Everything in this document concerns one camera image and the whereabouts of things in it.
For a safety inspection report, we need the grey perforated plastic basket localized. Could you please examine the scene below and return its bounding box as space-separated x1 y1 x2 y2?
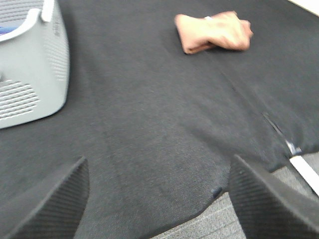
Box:
0 0 70 128

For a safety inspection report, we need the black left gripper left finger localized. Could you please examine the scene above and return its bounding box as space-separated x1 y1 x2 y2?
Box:
0 157 89 239

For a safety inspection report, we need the brown towel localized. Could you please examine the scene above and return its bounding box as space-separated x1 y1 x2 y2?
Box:
174 11 253 54

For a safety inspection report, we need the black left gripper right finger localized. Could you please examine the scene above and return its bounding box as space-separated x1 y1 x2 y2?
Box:
229 155 319 239

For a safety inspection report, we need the black fabric table cover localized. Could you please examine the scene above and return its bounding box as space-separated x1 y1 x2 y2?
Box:
0 0 319 239

